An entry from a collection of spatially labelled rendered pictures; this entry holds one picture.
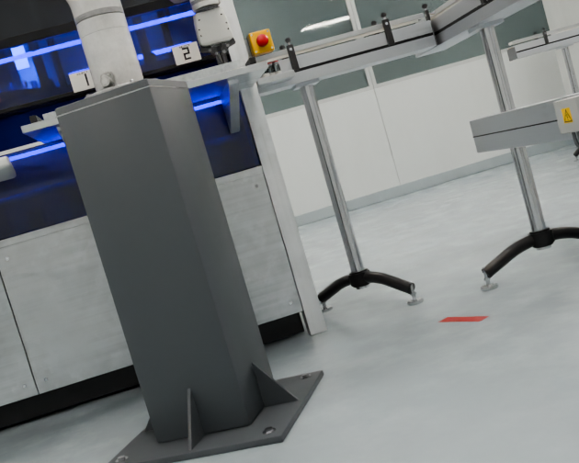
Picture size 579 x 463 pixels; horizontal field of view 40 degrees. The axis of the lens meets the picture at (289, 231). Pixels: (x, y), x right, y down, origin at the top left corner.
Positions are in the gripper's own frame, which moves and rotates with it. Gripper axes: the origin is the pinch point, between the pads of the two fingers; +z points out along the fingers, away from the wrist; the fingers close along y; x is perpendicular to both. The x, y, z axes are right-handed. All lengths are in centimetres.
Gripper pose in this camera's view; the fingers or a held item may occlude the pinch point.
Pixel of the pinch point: (222, 62)
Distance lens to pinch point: 243.1
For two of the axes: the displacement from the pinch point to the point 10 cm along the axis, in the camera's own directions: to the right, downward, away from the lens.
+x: 1.6, 0.5, -9.9
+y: -9.5, 2.9, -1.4
